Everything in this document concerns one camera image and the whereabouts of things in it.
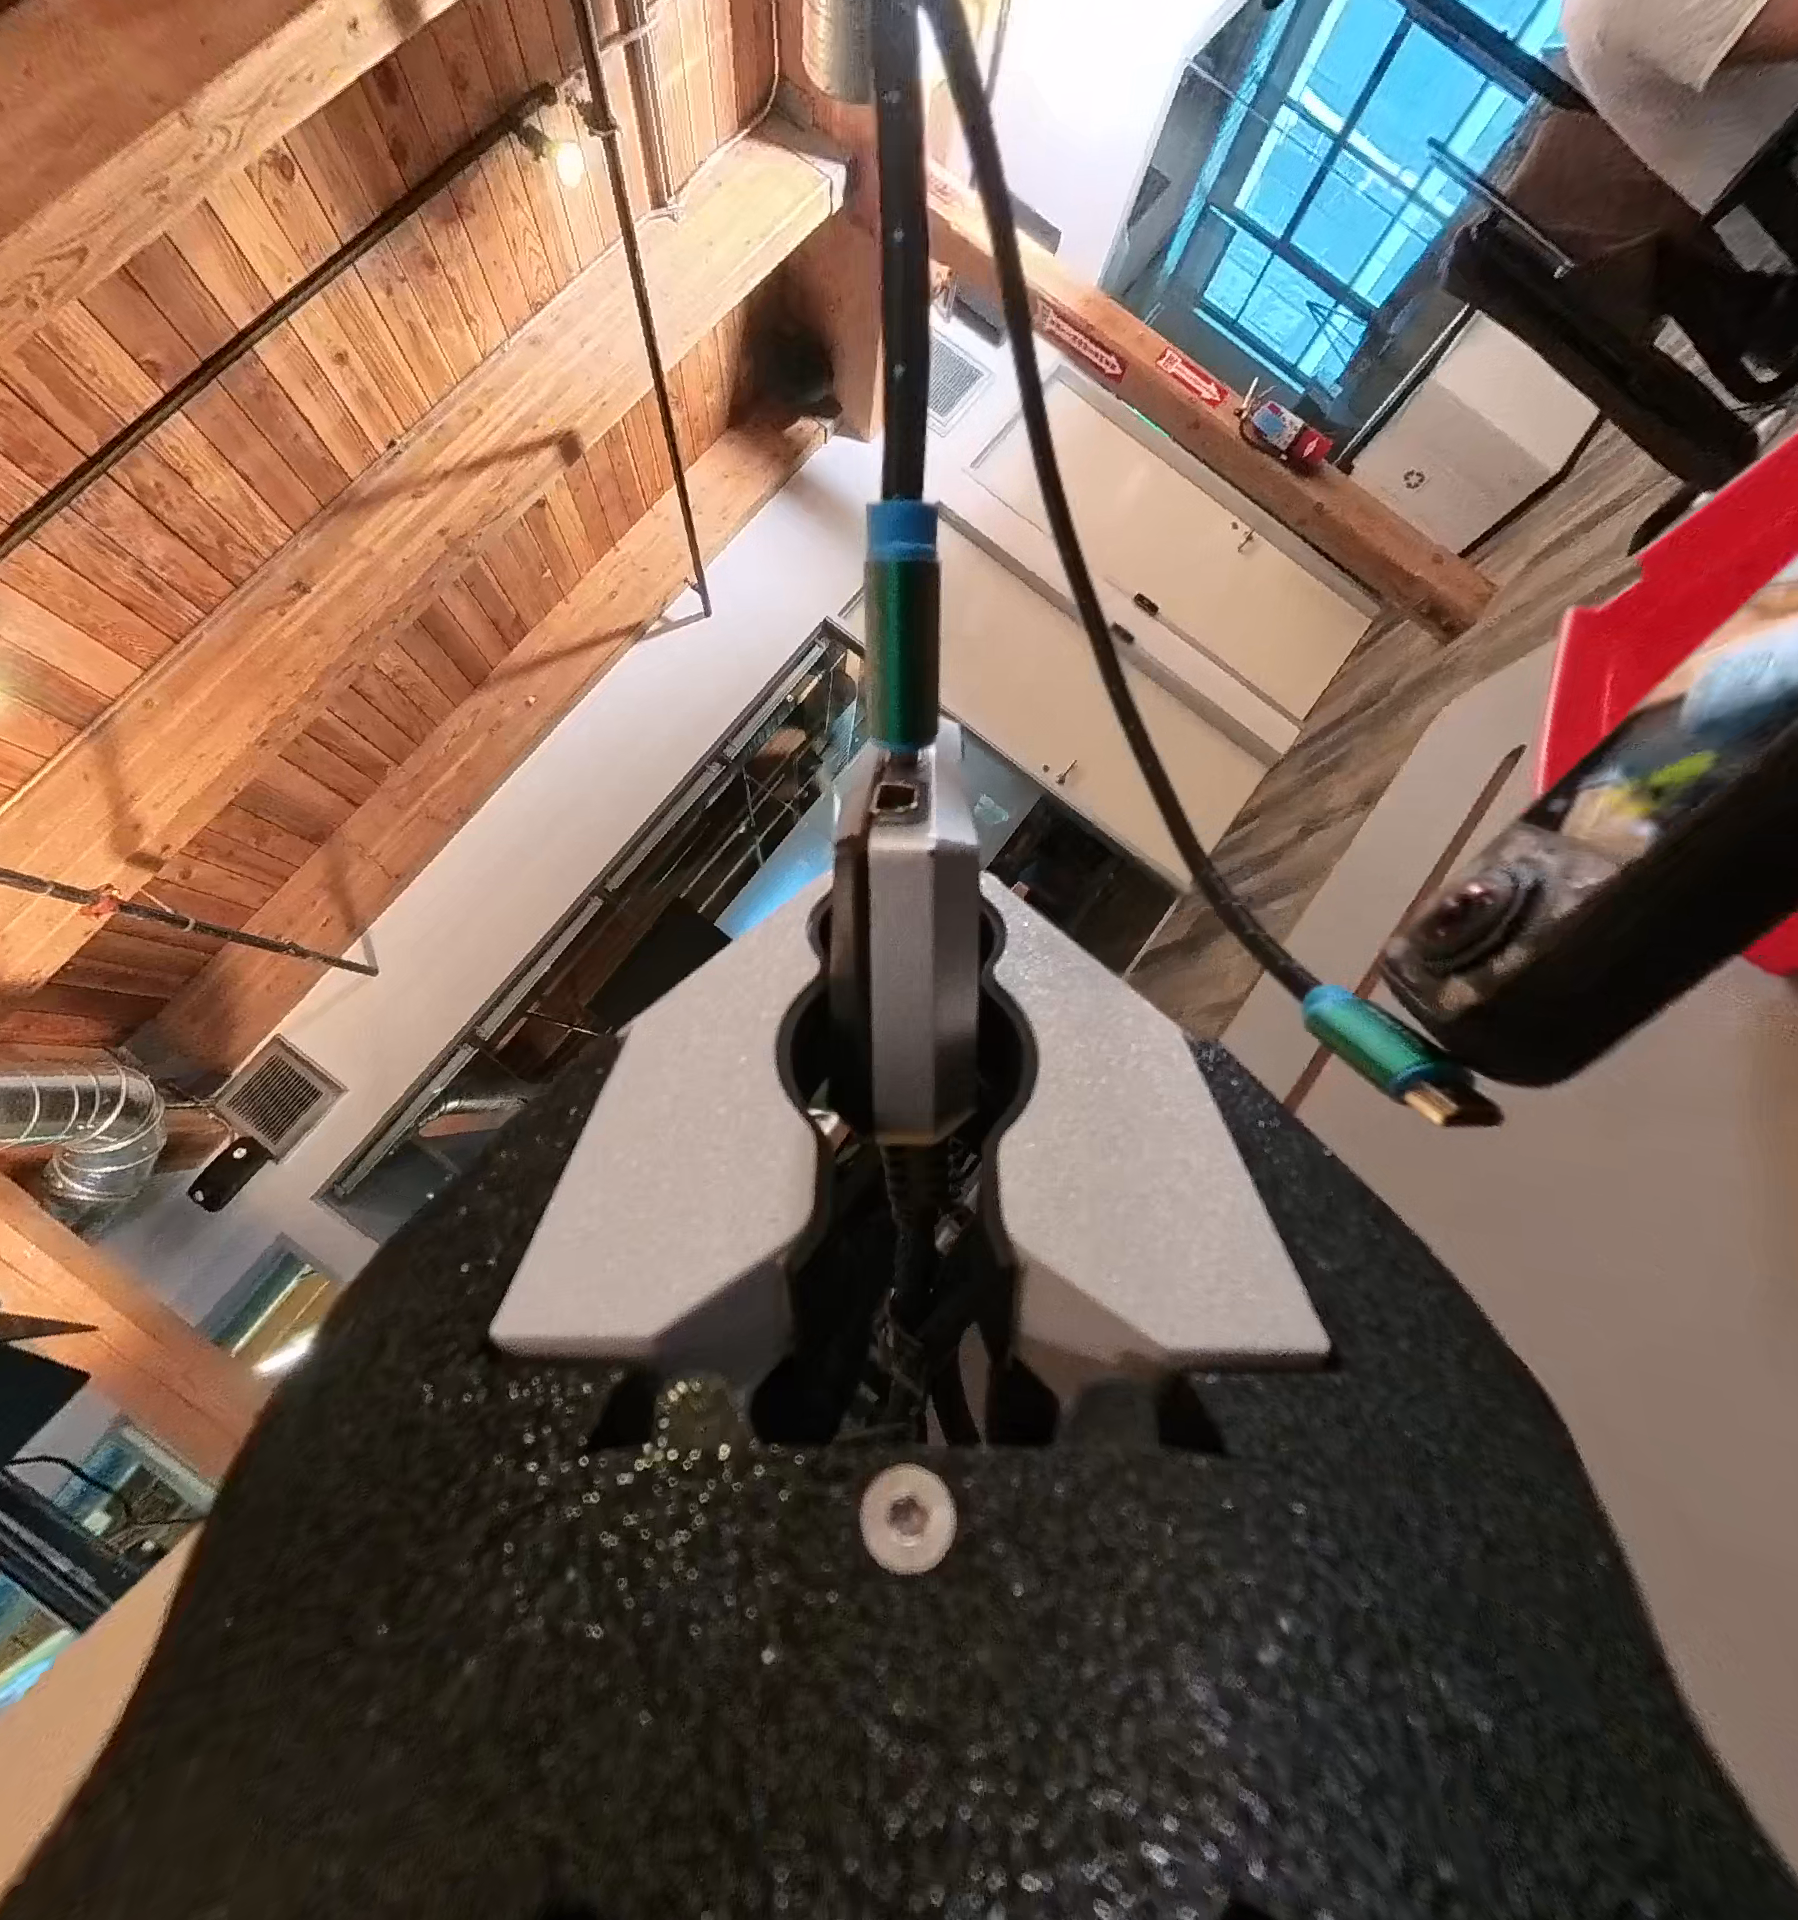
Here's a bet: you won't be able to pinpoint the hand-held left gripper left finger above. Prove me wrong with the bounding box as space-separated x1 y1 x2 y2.
489 893 843 1370

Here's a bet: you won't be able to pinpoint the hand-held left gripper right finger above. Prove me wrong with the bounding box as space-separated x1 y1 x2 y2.
980 872 1334 1372

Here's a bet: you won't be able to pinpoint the grey port adapter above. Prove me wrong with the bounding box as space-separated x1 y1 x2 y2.
808 720 1025 1446

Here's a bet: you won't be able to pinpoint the black hdmi cable green plugs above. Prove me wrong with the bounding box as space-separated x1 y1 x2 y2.
856 0 1507 1132

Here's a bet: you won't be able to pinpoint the red plastic bin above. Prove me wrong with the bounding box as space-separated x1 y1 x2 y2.
1533 386 1798 978

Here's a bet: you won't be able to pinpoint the black table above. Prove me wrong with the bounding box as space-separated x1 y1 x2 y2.
1436 57 1798 492

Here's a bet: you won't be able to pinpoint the white double door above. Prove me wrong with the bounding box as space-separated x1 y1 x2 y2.
971 365 1379 726

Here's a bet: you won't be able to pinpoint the red fire extinguisher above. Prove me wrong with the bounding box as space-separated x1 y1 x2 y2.
1239 402 1340 478

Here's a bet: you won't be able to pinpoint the large paned window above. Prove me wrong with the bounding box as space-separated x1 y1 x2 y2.
1099 0 1581 426

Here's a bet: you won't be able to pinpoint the person's white shirt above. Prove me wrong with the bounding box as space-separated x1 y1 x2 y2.
1559 0 1798 217

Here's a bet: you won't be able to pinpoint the metal wall vent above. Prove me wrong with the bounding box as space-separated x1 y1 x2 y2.
212 1033 351 1169

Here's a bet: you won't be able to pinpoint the silver ventilation duct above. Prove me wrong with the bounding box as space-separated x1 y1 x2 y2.
0 1046 171 1220

